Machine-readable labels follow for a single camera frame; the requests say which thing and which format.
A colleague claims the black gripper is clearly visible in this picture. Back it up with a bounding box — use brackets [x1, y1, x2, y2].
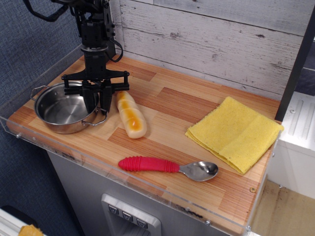
[62, 48, 129, 113]

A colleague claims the stainless steel pot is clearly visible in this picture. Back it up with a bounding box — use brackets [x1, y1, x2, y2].
[30, 83, 108, 134]

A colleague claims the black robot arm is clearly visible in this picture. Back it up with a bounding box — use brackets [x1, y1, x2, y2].
[58, 0, 129, 114]

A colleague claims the folded yellow cloth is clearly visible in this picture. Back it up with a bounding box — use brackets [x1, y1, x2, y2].
[185, 97, 284, 175]

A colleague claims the toy bread loaf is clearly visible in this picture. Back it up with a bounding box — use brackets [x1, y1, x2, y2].
[116, 91, 147, 139]

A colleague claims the clear acrylic table guard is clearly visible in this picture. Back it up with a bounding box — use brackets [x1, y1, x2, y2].
[0, 41, 279, 235]

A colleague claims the grey toy fridge cabinet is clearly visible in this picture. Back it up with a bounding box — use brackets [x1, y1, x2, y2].
[48, 152, 225, 236]

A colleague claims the silver dispenser button panel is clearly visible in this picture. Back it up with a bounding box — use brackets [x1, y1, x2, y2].
[101, 194, 162, 236]

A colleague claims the yellow object bottom left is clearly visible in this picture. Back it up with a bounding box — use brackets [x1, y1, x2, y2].
[18, 225, 44, 236]

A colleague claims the black vertical post left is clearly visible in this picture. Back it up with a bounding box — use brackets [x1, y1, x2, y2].
[102, 0, 116, 60]

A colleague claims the black vertical post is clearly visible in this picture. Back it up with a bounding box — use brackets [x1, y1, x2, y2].
[275, 8, 315, 122]
[102, 0, 116, 60]

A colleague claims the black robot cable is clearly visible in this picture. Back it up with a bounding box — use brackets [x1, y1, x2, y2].
[23, 0, 123, 62]

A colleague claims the red handled metal spoon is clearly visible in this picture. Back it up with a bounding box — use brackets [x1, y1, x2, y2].
[118, 156, 219, 182]

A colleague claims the black vertical post right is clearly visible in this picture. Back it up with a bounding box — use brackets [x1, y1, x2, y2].
[275, 8, 315, 122]

